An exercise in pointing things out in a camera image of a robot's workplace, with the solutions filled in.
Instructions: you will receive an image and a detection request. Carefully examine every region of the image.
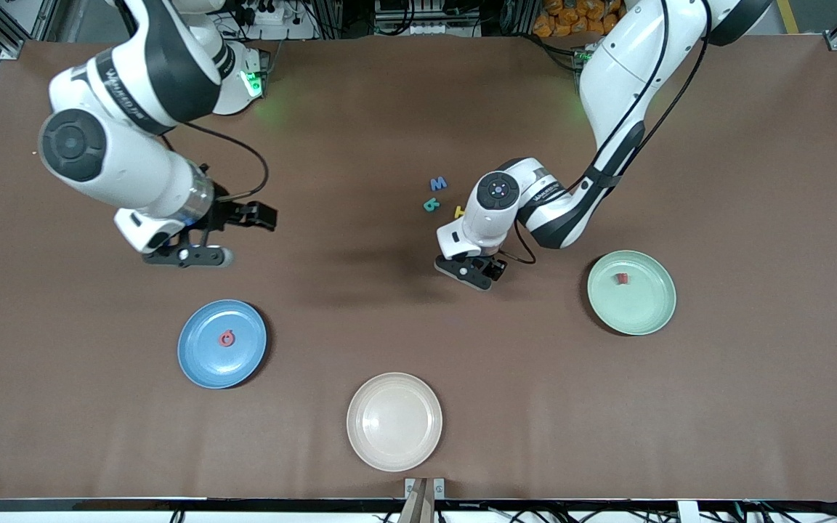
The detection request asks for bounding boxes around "beige plate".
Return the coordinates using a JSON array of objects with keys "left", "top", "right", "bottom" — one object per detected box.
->
[{"left": 346, "top": 372, "right": 443, "bottom": 473}]

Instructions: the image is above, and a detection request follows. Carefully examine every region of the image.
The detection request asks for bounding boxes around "white power strip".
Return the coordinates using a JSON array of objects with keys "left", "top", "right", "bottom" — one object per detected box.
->
[{"left": 240, "top": 0, "right": 315, "bottom": 41}]

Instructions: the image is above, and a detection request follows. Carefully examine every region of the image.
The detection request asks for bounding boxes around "green plate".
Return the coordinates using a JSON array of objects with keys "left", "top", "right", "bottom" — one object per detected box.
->
[{"left": 586, "top": 250, "right": 678, "bottom": 336}]

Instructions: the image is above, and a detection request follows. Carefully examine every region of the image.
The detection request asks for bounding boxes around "blue plate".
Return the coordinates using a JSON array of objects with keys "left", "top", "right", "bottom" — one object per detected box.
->
[{"left": 177, "top": 299, "right": 268, "bottom": 389}]

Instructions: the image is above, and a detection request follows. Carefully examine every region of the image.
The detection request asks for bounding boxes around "orange packets pile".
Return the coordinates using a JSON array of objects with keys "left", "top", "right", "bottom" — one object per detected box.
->
[{"left": 533, "top": 0, "right": 619, "bottom": 38}]

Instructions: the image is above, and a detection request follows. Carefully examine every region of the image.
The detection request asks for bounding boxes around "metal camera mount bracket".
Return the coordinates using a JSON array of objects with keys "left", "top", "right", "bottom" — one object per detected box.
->
[{"left": 398, "top": 477, "right": 447, "bottom": 523}]

